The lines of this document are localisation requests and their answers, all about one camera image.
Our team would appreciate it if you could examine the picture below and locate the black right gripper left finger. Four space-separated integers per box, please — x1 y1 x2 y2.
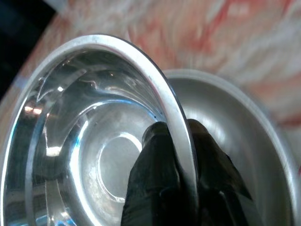
122 121 187 226

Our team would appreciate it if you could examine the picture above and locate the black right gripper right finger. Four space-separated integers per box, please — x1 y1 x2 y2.
185 119 262 226

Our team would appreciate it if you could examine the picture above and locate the shiny steel bowl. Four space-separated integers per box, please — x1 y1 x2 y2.
0 34 199 226

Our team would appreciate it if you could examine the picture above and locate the matte steel bowl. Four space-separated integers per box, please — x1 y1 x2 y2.
163 69 300 226

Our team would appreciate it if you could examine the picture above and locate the red and white patterned tablecloth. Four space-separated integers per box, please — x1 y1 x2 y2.
0 0 301 226

